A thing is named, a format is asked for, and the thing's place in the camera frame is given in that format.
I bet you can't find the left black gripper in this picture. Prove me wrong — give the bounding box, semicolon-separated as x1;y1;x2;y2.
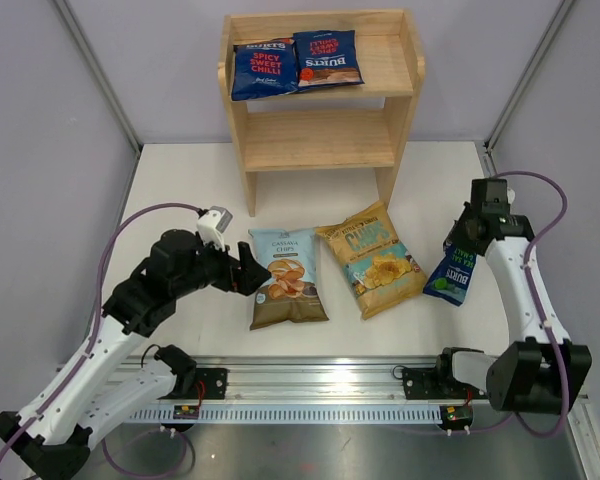
172;231;271;299

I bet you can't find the blue green Burts vinegar bag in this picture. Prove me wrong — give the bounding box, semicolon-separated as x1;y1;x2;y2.
423;243;477;307

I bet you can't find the blue Burts chilli bag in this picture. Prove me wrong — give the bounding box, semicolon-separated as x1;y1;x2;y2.
231;38;298;101
293;30;364;91

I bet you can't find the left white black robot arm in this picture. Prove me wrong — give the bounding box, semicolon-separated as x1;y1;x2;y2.
0;230;271;479

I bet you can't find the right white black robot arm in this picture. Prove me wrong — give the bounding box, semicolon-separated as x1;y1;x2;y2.
433;178;592;415

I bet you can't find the light blue cassava chips bag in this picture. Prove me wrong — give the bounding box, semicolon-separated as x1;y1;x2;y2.
249;229;328;330

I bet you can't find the yellow kettle chips bag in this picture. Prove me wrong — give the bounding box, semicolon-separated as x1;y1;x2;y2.
315;201;427;320

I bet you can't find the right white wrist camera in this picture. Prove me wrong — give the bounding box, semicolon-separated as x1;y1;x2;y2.
507;187;516;204

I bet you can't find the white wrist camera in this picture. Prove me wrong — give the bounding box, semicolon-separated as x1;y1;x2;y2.
507;187;516;204
196;206;233;251

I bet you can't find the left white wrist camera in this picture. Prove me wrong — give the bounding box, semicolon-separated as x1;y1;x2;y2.
196;206;233;251

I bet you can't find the right aluminium frame post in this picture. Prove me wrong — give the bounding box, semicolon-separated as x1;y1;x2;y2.
483;0;577;154

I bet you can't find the aluminium frame post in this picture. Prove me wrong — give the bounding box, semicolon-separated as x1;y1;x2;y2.
483;0;577;154
50;0;143;158

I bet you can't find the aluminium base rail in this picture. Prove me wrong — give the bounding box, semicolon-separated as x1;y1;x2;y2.
100;356;497;429

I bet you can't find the left aluminium frame post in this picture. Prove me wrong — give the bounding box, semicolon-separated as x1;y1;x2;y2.
50;0;143;158

